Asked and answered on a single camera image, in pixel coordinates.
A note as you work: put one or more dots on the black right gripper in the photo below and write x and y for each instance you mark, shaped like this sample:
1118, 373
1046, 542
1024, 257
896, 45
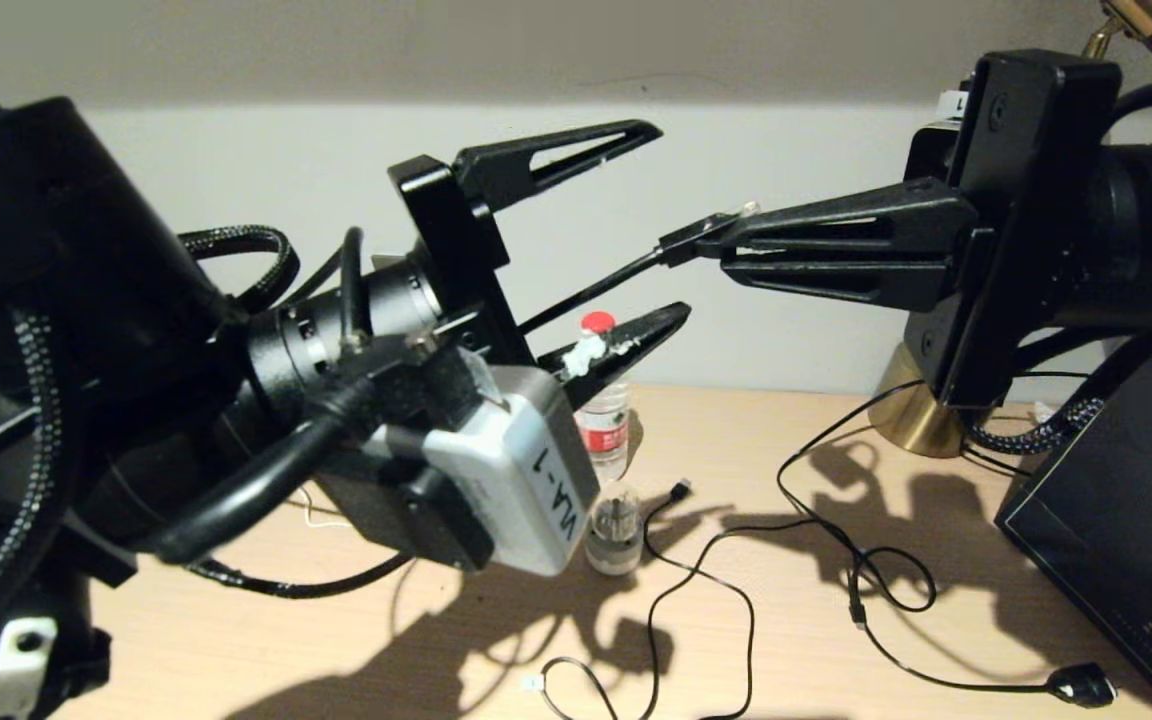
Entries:
1026, 200

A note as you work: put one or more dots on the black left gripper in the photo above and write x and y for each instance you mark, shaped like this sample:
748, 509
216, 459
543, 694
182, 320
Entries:
461, 260

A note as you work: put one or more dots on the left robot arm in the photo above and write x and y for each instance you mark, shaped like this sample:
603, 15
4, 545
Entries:
56, 330

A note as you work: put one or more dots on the brass desk lamp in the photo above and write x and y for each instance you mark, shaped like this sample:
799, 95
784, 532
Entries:
911, 420

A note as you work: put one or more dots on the clear water bottle red cap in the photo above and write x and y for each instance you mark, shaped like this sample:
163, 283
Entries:
604, 430

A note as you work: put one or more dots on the black box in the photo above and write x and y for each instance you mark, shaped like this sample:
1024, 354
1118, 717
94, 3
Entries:
1126, 540

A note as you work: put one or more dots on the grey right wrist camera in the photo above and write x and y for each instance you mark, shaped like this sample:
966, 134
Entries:
931, 150

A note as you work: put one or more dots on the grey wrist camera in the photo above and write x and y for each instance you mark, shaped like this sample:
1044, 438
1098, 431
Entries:
526, 470
931, 150

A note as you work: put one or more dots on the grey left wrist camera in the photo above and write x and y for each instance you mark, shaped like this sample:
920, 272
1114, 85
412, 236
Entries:
526, 470

